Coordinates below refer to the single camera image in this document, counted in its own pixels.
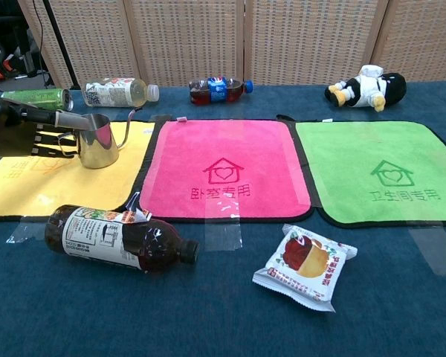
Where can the Pepsi cola bottle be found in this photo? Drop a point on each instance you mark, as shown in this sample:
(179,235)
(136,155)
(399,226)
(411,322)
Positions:
(217,91)

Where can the black white plush penguin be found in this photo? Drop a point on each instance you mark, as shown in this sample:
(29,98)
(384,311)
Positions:
(368,89)

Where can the woven wooden folding screen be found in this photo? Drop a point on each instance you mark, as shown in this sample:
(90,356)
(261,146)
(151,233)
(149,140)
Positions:
(193,41)

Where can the blue table cloth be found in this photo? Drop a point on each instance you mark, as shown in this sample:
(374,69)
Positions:
(96,316)

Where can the stainless steel gooseneck pitcher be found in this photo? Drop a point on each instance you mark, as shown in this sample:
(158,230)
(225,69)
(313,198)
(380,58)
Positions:
(96,148)

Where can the green microfiber cloth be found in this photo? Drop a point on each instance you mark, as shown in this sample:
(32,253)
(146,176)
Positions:
(357,148)

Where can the pink microfiber cloth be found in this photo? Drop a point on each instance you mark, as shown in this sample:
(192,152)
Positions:
(245,148)

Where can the clear tape strip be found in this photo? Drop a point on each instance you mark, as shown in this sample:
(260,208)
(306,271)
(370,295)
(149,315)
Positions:
(223,234)
(26,230)
(435,249)

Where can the dark tea bottle torn label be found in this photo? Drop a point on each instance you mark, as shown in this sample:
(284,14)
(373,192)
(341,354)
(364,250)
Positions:
(96,234)

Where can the green drink can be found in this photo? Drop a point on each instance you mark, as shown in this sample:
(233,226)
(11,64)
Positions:
(41,97)

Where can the white snack packet fruit print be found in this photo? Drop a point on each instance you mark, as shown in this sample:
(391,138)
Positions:
(304,264)

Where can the clear bottle pale yellow drink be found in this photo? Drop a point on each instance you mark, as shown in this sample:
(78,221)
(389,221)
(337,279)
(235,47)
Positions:
(115,93)

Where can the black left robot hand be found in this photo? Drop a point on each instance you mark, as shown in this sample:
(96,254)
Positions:
(18,130)

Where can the yellow microfiber cloth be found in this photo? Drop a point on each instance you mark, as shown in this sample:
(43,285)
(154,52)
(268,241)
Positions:
(96,193)

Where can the black stand pole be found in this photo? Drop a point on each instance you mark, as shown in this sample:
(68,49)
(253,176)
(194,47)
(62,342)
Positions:
(63,48)

